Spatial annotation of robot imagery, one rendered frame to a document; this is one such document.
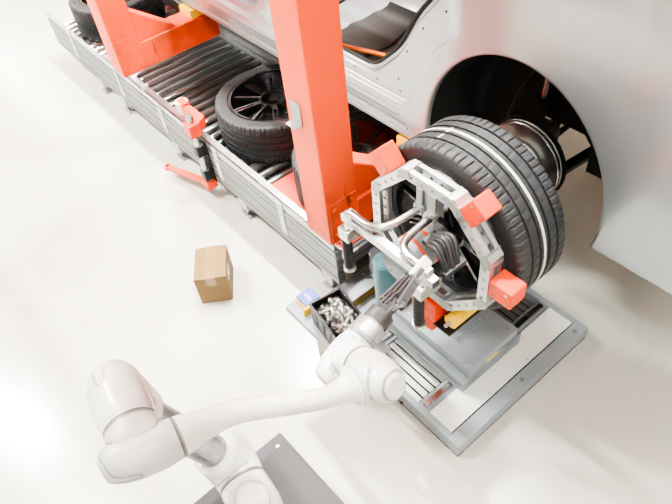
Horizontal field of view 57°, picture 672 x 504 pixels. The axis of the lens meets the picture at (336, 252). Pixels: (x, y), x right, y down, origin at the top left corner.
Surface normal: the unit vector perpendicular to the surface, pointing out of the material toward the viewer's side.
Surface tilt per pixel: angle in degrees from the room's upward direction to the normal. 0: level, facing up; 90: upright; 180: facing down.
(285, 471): 2
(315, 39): 90
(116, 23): 90
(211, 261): 0
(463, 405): 0
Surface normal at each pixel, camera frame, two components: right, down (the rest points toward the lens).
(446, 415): -0.09, -0.68
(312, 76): 0.64, 0.52
